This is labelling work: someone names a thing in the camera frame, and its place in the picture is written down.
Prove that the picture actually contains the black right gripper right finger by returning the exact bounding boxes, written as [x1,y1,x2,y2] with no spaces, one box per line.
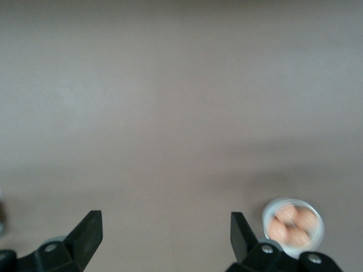
[225,212,344,272]

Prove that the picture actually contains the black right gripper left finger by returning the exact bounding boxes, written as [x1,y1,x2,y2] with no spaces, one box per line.
[0,210,103,272]

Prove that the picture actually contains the brown egg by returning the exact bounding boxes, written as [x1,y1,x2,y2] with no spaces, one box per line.
[286,228,311,248]
[294,209,317,236]
[268,218,292,245]
[275,206,298,225]

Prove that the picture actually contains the white round bowl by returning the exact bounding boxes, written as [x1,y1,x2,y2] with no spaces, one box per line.
[261,197,325,260]

